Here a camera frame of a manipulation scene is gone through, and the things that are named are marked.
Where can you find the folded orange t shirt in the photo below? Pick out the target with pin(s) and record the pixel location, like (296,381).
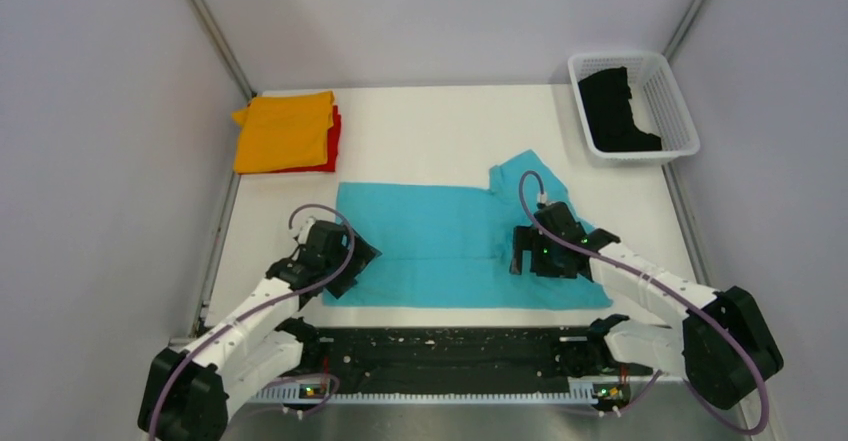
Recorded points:
(279,133)

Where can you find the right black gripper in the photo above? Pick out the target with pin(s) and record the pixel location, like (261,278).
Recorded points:
(528,238)

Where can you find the white plastic basket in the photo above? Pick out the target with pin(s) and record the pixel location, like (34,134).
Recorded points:
(657,103)

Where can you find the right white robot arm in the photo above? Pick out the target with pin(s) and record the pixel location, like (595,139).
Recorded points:
(718,341)

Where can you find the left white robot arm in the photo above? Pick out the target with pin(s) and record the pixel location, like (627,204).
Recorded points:
(193,392)

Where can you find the black t shirt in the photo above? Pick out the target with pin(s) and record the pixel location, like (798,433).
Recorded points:
(606,97)

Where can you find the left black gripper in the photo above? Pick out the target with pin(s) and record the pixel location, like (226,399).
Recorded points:
(362,256)

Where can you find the folded red t shirt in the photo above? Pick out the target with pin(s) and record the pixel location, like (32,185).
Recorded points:
(333,139)

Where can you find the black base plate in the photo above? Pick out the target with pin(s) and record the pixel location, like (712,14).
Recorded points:
(455,360)

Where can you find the left aluminium corner post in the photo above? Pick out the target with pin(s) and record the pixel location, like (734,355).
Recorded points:
(221,47)

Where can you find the white slotted cable duct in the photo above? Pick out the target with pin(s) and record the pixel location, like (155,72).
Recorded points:
(294,393)

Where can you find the cyan t shirt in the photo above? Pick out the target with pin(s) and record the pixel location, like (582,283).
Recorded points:
(451,247)

